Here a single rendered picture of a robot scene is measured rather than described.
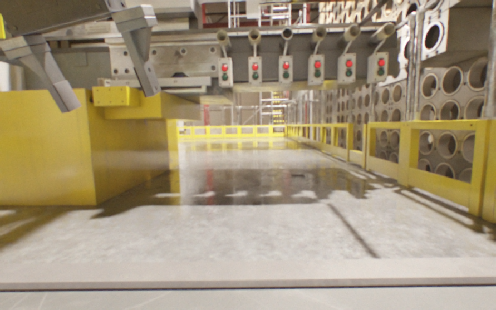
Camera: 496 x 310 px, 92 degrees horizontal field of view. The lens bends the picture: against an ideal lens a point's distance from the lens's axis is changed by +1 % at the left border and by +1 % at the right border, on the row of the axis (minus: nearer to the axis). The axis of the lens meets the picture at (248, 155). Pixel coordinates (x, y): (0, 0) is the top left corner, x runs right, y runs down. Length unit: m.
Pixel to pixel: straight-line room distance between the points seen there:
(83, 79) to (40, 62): 1.53
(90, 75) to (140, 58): 1.59
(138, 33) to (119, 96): 1.00
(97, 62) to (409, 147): 2.00
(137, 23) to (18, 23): 0.14
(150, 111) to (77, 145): 0.39
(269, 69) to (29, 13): 1.27
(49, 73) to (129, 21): 0.15
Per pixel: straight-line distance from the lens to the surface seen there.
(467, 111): 2.72
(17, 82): 2.18
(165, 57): 1.69
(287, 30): 1.45
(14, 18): 0.42
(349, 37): 1.50
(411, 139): 1.71
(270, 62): 1.54
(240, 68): 1.53
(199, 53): 1.63
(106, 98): 1.38
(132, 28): 0.35
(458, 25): 2.42
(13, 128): 1.69
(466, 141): 2.72
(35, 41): 0.44
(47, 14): 0.39
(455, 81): 3.84
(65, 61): 2.05
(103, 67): 1.90
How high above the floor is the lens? 0.39
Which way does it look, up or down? 7 degrees down
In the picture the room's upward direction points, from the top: 1 degrees counter-clockwise
